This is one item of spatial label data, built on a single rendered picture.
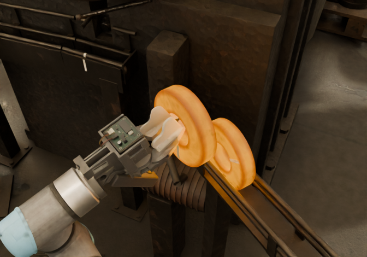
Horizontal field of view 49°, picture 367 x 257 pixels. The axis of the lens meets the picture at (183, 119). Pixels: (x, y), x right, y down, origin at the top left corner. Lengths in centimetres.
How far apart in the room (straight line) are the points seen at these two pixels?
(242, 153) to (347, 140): 122
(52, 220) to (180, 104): 28
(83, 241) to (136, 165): 16
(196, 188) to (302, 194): 76
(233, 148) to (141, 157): 20
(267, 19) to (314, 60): 144
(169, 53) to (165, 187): 35
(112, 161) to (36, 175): 117
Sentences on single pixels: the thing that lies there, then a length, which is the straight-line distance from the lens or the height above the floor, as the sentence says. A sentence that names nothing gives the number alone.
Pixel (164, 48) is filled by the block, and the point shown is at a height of 80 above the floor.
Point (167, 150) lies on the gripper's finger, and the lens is 70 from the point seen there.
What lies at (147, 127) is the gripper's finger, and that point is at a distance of 71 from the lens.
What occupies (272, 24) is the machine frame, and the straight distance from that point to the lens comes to 95.
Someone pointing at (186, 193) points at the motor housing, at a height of 50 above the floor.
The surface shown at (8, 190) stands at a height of 1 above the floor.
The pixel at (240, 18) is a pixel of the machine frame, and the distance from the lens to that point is 97.
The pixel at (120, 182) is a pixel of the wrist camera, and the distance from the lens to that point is 70.
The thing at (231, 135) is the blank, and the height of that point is 78.
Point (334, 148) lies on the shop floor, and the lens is 192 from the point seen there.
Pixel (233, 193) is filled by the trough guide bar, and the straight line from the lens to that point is 83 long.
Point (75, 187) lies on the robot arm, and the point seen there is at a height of 84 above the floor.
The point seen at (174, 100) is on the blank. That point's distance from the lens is 70.
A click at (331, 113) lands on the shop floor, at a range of 208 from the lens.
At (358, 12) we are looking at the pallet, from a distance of 262.
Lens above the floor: 137
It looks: 45 degrees down
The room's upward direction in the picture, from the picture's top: straight up
